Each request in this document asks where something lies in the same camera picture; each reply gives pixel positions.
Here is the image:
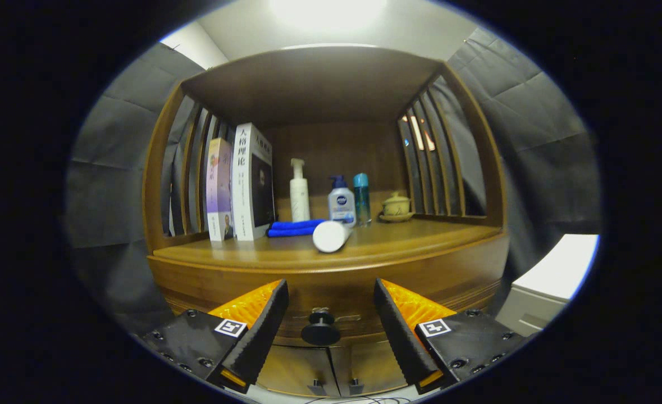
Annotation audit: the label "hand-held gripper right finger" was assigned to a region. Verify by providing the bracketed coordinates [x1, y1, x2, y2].
[373, 278, 533, 394]

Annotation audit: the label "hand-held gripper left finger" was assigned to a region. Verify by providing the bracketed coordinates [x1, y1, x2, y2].
[140, 279, 290, 393]

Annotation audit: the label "white green tube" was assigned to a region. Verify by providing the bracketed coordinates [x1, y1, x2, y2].
[312, 220, 355, 254]

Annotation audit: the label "wooden cabinet door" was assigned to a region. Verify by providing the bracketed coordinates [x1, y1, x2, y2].
[328, 337, 416, 397]
[255, 343, 343, 398]

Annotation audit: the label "wooden countertop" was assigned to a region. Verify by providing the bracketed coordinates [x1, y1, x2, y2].
[152, 218, 503, 274]

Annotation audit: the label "wooden cabinet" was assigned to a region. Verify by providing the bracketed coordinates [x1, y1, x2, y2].
[143, 45, 511, 399]

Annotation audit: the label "blue folded cloth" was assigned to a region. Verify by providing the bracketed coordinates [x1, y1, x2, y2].
[267, 219, 327, 238]

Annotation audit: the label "beige lidded teacup with saucer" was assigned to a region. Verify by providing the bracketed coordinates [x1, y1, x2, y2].
[378, 191, 415, 223]

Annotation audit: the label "white pump bottle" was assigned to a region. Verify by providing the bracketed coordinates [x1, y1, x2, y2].
[289, 158, 311, 223]

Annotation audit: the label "teal bottle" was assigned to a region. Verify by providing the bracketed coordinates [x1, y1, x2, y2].
[353, 173, 372, 227]

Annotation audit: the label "white lotion bottle blue cap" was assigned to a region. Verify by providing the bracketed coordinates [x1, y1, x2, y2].
[327, 175, 357, 228]

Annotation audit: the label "purple book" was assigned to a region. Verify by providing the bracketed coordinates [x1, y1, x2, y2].
[206, 137, 235, 242]

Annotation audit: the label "white book with dark cover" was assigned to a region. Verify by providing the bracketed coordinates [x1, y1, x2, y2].
[231, 122, 276, 242]

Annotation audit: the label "black floor cables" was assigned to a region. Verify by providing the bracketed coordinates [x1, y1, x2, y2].
[303, 396, 416, 404]

